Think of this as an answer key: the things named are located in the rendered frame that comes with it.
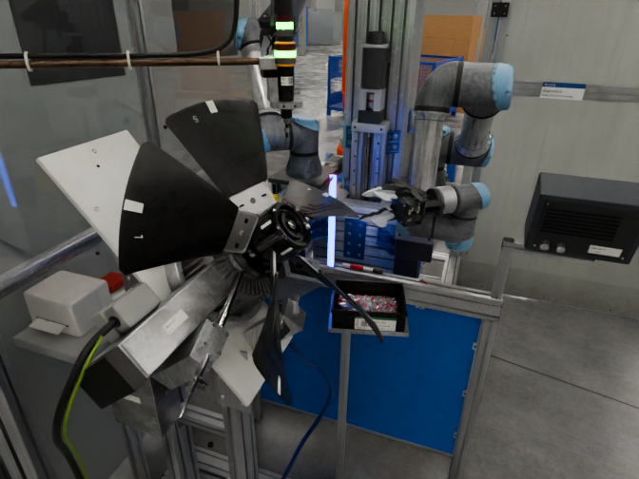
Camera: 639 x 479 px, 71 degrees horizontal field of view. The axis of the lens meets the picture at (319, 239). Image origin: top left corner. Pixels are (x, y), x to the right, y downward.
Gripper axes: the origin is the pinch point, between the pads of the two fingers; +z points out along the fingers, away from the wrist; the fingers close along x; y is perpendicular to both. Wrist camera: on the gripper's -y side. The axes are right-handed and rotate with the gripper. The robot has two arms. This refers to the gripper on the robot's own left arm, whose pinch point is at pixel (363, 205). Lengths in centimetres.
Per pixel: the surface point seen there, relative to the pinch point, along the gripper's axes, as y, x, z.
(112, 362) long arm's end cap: 39, 0, 59
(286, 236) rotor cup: 18.2, -6.2, 25.1
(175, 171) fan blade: 18, -22, 45
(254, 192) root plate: 3.6, -9.2, 29.1
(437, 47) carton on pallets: -666, 100, -422
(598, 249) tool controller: 24, 7, -58
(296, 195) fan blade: -11.5, 1.2, 15.2
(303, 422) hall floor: -21, 122, 7
